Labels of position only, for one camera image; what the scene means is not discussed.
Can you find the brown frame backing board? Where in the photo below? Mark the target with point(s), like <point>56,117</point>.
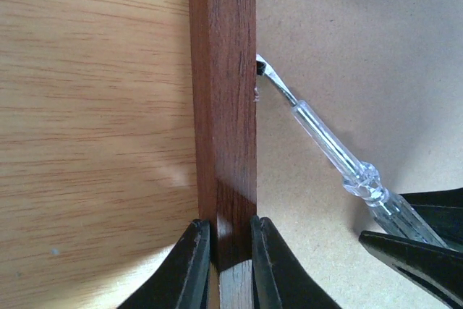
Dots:
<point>386,77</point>

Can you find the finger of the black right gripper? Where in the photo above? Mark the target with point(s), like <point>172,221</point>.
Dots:
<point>436,270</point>
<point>442,210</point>

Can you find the clear handle screwdriver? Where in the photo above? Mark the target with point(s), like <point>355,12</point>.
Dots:
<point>390,210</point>

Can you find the brown wooden picture frame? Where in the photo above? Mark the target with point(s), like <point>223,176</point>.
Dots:
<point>223,54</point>

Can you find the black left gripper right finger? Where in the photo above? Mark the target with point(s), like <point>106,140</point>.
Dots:
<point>278,278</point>

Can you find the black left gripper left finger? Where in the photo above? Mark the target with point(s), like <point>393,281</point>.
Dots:
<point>182,280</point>

